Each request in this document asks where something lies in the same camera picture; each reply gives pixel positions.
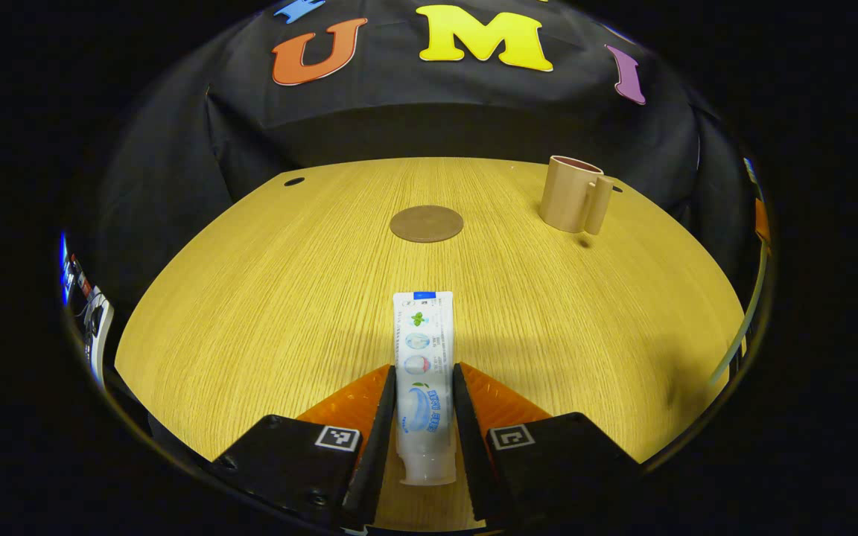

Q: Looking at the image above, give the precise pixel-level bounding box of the black backdrop cloth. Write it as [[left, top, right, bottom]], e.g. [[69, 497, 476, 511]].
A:
[[94, 0, 765, 313]]

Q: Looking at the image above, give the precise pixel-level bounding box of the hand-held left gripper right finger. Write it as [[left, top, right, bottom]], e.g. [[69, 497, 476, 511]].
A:
[[451, 362, 643, 524]]

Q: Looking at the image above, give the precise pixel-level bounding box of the beige cup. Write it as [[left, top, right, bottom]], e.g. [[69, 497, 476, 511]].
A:
[[538, 156, 615, 236]]

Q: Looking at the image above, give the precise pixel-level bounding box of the white toothpaste tube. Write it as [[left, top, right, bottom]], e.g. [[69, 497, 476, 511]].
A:
[[393, 291, 457, 486]]

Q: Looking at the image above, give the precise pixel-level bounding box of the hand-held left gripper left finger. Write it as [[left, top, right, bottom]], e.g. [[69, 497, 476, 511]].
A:
[[211, 363, 398, 532]]

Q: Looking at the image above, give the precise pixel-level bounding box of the round brown coaster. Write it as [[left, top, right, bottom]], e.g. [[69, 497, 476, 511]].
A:
[[390, 205, 465, 243]]

